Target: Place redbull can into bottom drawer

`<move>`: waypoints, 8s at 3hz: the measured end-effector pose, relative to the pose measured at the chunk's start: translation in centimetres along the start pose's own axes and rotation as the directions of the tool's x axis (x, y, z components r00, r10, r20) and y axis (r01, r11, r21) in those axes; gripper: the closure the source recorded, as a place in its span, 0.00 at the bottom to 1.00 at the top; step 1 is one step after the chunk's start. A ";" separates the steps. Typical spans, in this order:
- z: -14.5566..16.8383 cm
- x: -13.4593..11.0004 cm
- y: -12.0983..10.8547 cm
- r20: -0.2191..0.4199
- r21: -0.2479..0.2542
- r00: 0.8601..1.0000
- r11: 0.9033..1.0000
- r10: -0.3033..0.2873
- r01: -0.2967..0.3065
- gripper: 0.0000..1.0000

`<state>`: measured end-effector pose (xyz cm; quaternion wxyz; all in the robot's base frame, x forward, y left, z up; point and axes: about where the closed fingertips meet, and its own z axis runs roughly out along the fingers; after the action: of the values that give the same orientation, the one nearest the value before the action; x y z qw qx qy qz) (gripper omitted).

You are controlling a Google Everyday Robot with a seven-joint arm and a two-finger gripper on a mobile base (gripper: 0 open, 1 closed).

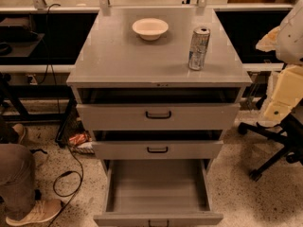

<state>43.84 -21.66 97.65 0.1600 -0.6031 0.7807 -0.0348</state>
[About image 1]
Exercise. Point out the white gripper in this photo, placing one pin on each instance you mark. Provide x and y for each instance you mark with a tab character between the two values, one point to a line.
292	38

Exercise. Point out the silver redbull can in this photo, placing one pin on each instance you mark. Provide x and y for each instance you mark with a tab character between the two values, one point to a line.
198	48

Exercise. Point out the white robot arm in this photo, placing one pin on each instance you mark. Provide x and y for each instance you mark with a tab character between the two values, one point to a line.
287	40

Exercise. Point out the grey metal drawer cabinet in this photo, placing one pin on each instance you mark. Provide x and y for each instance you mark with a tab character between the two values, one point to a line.
117	67

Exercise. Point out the middle grey drawer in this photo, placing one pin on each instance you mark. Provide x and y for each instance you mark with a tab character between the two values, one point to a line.
139	150

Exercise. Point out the top grey drawer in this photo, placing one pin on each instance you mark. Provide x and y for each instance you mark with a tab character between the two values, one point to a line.
140	117

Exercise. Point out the bottom grey open drawer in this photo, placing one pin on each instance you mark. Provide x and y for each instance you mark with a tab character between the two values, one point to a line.
157	193

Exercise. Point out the black office chair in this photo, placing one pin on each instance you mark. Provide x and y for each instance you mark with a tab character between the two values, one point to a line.
290	137

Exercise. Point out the white paper bowl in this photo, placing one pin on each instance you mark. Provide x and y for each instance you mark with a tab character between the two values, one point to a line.
150	29

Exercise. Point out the red snack packet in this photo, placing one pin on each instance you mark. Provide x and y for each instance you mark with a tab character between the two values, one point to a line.
78	139

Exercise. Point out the beige sneaker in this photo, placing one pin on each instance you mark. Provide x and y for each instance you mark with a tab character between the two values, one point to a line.
42	211

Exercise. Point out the person leg brown trousers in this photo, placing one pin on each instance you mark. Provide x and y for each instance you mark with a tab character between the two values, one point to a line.
17	178

